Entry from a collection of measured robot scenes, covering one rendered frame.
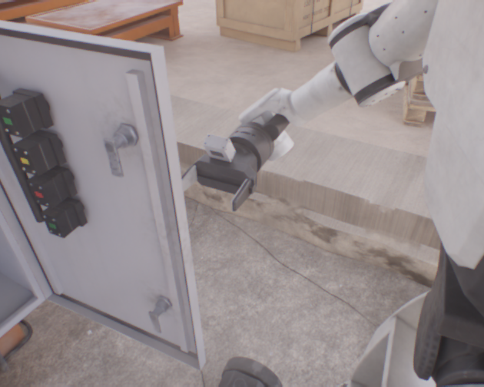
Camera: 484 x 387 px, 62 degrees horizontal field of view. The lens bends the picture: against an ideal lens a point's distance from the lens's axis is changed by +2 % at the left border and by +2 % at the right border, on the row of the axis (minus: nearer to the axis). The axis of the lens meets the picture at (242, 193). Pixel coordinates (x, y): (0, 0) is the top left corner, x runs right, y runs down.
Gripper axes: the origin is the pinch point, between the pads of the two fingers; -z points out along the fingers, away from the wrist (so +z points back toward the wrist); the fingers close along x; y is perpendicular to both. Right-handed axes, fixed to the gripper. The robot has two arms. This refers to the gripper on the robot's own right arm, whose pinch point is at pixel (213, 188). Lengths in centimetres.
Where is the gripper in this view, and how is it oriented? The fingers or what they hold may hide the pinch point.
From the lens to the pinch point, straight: 68.0
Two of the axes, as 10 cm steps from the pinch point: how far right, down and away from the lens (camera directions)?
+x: 9.0, 2.5, -3.5
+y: 0.2, 7.9, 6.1
